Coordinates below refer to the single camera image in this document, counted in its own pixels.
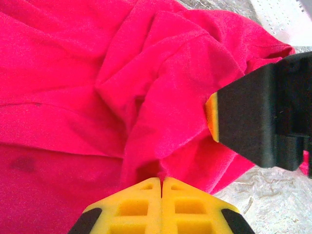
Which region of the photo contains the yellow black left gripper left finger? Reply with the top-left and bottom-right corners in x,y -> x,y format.
69,177 -> 163,234

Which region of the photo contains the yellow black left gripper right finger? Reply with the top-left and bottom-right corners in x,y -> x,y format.
161,176 -> 254,234

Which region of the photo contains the red t-shirt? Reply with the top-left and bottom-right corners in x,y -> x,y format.
0,0 -> 311,234

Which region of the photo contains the white perforated plastic basket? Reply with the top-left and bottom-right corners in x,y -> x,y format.
250,0 -> 312,47

